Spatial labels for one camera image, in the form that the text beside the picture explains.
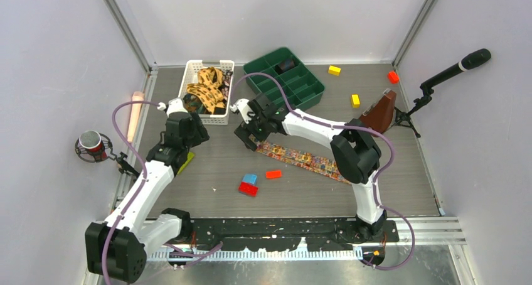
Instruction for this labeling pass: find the blue lego brick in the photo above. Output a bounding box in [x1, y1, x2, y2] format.
[242, 174, 258, 186]

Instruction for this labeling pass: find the red lego brick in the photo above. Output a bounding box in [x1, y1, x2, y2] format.
[238, 181, 258, 197]

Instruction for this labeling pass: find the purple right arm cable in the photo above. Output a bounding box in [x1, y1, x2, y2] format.
[229, 72, 417, 271]

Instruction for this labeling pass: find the orange red block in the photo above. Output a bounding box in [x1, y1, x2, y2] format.
[387, 71, 400, 84]

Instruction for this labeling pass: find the black handheld microphone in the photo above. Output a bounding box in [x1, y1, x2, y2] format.
[420, 48, 491, 95]

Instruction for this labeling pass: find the lime green lego plate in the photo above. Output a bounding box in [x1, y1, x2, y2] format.
[177, 152, 195, 175]

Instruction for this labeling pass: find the brown green leaf tie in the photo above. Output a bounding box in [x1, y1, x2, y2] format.
[183, 93, 208, 114]

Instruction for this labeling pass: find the green compartment tray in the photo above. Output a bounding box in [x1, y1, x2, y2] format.
[243, 46, 325, 110]

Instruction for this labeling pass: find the white perforated plastic basket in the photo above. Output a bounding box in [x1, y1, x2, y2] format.
[179, 60, 235, 126]

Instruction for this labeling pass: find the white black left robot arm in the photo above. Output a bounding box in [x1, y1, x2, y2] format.
[85, 112, 210, 284]

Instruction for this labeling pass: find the brown wooden metronome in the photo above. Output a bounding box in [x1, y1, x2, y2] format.
[358, 89, 396, 134]

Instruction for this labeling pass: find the colourful shell pattern tie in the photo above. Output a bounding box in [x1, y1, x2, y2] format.
[256, 141, 351, 185]

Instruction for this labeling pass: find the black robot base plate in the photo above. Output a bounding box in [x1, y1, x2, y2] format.
[169, 217, 400, 252]

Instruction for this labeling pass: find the yellow block upright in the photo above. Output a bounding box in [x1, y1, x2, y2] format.
[351, 94, 361, 108]

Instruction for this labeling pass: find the black microphone tripod stand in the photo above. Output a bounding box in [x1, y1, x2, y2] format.
[390, 84, 434, 138]

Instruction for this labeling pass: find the rolled dark striped tie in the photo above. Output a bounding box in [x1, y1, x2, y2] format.
[274, 58, 296, 75]

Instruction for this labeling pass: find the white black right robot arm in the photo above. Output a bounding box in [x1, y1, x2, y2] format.
[229, 94, 387, 242]

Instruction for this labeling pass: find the small orange lego brick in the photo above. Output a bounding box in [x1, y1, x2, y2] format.
[265, 170, 282, 180]

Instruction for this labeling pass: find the dark floral rose tie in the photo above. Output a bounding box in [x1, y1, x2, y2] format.
[219, 70, 233, 102]

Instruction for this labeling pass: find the yellow block near tray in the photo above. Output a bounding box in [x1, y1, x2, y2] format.
[327, 65, 341, 76]

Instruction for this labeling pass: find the yellow beetle pattern tie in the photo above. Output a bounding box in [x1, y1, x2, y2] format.
[186, 67, 225, 114]

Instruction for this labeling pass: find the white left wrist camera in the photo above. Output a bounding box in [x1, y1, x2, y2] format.
[157, 97, 188, 117]

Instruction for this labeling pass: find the red silver studio microphone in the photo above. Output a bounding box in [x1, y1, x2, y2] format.
[74, 130, 140, 180]

